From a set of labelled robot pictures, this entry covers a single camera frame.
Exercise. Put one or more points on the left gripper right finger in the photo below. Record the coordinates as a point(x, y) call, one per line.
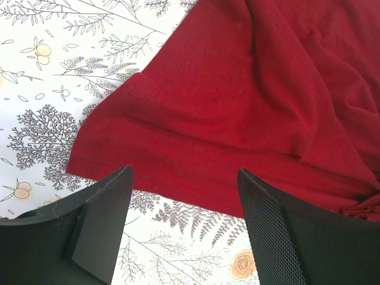
point(294, 242)

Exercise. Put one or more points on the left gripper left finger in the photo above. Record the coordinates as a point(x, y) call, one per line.
point(74, 240)

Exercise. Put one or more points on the red t-shirt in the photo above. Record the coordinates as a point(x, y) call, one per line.
point(286, 89)

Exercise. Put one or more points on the floral table mat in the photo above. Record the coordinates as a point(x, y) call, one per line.
point(59, 60)

